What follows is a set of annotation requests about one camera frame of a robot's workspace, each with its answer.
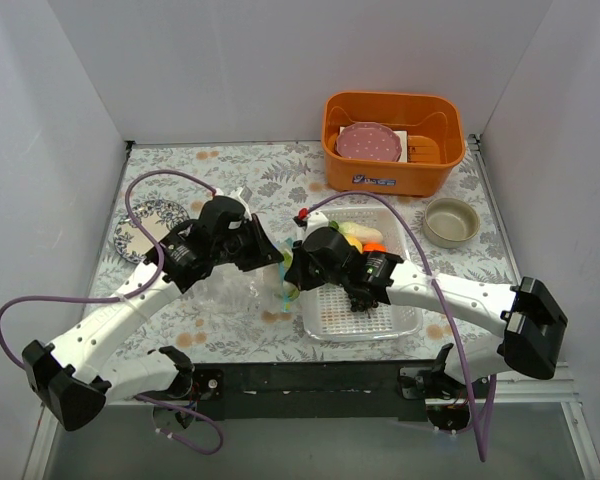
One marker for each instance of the blue floral plate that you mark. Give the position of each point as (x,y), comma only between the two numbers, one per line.
(158,217)

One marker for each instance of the floral tablecloth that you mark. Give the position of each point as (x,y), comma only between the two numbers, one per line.
(284,178)

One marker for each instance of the white plastic basket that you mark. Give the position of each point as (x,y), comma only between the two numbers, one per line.
(326,311)

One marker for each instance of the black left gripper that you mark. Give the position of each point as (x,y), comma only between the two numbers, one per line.
(253,240)

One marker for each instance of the white radish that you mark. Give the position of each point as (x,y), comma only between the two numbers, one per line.
(362,233)

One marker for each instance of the beige ceramic bowl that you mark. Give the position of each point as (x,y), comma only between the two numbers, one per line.
(450,223)

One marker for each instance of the orange tangerine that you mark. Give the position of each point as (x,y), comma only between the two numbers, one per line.
(374,247)

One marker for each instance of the orange soap dish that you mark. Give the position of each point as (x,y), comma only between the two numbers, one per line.
(422,150)

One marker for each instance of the orange plastic tub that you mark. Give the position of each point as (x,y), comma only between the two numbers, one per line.
(415,114)

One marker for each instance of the black base bar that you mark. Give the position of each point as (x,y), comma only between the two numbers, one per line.
(308,390)

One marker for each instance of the dark grape bunch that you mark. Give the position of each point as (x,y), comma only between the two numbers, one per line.
(361,300)

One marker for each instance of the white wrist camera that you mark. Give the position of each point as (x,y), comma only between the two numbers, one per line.
(242,195)
(308,221)

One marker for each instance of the pink dotted plate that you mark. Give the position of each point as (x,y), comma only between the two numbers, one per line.
(369,141)

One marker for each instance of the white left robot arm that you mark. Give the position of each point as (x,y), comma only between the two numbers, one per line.
(75,375)

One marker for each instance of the clear zip top bag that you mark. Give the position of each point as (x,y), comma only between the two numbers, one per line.
(228,290)

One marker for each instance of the green starfruit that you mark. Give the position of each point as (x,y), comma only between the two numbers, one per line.
(287,261)

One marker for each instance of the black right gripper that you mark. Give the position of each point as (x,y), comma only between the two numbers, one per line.
(305,265)

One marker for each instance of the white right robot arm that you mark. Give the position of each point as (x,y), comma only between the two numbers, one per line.
(525,325)

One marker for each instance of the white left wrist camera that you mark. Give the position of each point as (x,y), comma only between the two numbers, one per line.
(242,195)

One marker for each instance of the yellow pear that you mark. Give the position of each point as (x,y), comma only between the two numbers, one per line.
(355,242)

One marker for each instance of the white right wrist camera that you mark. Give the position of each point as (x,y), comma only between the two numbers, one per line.
(308,221)

